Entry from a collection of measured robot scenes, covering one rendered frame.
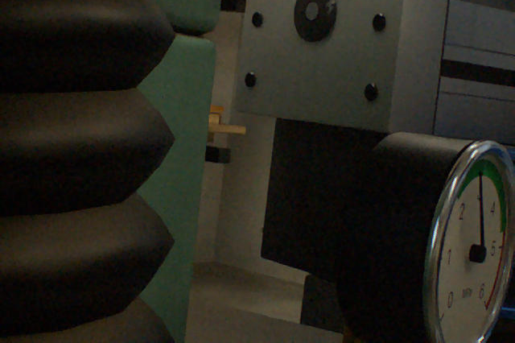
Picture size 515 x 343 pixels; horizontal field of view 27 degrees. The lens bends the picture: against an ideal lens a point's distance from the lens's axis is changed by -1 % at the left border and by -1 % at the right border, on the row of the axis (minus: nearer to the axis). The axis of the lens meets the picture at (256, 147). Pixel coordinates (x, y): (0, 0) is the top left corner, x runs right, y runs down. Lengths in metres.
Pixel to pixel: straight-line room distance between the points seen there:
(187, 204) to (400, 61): 0.27
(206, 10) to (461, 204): 0.08
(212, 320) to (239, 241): 3.77
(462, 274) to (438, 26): 0.28
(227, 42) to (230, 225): 0.71
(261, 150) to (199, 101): 3.78
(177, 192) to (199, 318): 0.09
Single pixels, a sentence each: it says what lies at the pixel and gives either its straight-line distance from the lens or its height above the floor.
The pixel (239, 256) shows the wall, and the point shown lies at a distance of 4.13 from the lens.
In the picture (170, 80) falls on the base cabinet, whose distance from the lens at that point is 0.27.
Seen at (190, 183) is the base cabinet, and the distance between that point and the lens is 0.28.
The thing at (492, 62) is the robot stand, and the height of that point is 0.73.
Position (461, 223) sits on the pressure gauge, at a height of 0.67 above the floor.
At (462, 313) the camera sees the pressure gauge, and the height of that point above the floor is 0.64.
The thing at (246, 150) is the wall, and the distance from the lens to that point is 4.10.
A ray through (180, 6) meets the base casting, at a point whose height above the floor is 0.72.
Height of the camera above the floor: 0.70
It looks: 3 degrees down
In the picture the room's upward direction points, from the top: 7 degrees clockwise
